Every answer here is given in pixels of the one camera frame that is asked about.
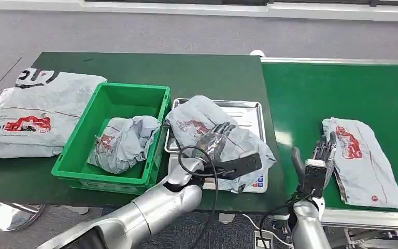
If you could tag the grey parcel bag red print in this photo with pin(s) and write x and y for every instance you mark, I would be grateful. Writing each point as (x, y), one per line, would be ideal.
(192, 117)

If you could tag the chrome table base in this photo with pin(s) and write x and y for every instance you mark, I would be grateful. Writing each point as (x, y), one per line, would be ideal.
(13, 216)

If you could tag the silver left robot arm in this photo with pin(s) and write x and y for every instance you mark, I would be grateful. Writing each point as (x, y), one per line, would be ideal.
(157, 206)

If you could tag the flat grey parcel underneath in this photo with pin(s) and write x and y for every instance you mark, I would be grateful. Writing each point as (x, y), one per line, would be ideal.
(17, 152)

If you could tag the green conveyor belt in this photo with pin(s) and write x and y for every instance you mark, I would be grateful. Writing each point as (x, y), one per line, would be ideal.
(374, 92)

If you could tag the white conveyor end cap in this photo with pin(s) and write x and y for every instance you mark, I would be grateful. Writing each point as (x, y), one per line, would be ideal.
(257, 53)

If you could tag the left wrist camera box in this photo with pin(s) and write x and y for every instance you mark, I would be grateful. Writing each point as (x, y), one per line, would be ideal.
(240, 166)

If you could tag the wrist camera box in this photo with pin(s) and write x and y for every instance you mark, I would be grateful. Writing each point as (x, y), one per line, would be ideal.
(240, 166)
(315, 178)

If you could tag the large grey parcel red print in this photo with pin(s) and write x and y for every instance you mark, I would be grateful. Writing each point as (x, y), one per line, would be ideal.
(44, 103)

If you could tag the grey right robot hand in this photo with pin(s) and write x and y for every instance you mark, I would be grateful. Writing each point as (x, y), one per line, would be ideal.
(324, 147)

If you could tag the long grey parcel bag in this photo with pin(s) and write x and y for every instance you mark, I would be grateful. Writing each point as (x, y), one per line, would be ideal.
(363, 178)

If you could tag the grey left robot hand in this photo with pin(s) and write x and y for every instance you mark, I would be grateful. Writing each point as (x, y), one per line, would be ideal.
(212, 142)

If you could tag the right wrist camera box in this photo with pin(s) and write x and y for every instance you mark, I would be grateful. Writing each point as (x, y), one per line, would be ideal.
(315, 178)

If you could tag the green plastic crate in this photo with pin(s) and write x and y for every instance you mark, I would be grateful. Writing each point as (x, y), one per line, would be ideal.
(82, 137)

